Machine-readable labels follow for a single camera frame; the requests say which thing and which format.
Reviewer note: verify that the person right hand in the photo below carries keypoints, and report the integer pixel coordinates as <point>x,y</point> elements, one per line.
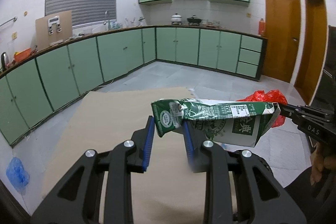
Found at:
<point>323,158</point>

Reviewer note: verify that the black wok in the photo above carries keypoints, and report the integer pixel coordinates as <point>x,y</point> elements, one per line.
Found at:
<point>194,21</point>

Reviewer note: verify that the electric kettle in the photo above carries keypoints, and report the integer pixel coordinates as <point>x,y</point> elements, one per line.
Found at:
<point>4,61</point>

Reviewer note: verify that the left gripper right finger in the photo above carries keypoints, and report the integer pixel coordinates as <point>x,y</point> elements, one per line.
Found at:
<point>194,139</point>

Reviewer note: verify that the orange thermos bottle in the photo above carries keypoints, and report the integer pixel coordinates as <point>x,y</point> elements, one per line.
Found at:
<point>261,29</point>

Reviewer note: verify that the wall towel rail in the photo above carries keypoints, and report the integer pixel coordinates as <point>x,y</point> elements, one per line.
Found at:
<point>14,19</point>

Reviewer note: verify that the green milk carton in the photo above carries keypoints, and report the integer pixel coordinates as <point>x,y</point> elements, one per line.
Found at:
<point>240,123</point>

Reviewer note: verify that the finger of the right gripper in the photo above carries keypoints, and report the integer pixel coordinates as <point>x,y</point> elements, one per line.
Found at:
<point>292,112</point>

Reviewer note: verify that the cardboard box with device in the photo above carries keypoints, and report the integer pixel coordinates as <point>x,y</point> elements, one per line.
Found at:
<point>53,28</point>

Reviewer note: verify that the green lower kitchen cabinets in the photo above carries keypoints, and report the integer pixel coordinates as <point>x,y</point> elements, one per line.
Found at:
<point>39,86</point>

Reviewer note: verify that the beige tablecloth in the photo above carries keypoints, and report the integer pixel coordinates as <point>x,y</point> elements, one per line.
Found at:
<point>89,179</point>

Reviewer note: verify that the brown wooden door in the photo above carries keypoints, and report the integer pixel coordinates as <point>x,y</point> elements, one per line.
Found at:
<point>283,25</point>

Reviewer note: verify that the blue plastic bag on floor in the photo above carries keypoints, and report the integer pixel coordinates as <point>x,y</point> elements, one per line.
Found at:
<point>17,175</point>

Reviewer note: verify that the orange basin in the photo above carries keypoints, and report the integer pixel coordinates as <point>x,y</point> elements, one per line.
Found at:
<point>20,56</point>

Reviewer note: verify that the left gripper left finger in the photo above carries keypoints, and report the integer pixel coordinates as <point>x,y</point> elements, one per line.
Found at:
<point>143,140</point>

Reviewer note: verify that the chrome faucet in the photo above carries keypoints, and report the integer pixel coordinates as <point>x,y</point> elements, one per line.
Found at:
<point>107,21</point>

